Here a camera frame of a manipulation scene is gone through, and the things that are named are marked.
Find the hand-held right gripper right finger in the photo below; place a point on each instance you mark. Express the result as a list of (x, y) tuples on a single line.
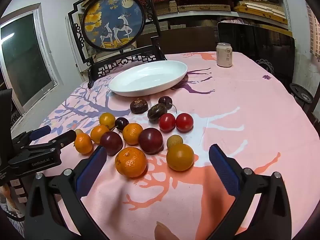
[(224, 168)]

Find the red cherry tomato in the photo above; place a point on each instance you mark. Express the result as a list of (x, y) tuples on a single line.
[(167, 122), (184, 122)]

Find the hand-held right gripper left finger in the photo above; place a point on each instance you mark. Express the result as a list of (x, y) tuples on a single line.
[(91, 170)]

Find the dark red plum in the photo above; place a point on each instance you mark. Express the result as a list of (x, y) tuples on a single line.
[(150, 140), (111, 143)]

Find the beige drink can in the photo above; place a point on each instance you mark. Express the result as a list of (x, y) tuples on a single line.
[(224, 55)]

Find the small mandarin orange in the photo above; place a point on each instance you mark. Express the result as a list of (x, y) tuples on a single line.
[(83, 143), (98, 133)]

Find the white oval plate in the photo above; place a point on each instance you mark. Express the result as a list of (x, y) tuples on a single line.
[(150, 77)]

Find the large yellow plum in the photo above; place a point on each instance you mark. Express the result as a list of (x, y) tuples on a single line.
[(180, 157)]

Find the person's right hand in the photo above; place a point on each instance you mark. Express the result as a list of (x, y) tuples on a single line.
[(163, 231)]

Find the small yellow plum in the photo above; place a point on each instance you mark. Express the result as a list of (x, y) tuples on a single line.
[(107, 120)]

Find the black ornate chair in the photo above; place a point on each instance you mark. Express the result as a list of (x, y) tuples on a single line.
[(112, 22)]

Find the white metal shelf rack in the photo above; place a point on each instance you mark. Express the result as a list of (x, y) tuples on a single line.
[(286, 5)]

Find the dark brown-spotted passion fruit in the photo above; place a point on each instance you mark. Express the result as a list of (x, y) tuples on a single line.
[(138, 105)]

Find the black round stool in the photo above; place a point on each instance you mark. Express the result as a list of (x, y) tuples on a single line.
[(301, 93)]

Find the dark cherry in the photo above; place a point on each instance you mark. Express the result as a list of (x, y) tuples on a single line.
[(121, 123), (165, 101)]

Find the large mandarin orange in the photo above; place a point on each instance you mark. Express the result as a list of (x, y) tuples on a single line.
[(130, 162)]

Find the window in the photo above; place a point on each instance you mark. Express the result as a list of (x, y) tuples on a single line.
[(25, 62)]

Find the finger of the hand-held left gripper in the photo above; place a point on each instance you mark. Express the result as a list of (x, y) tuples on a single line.
[(40, 132), (62, 140)]

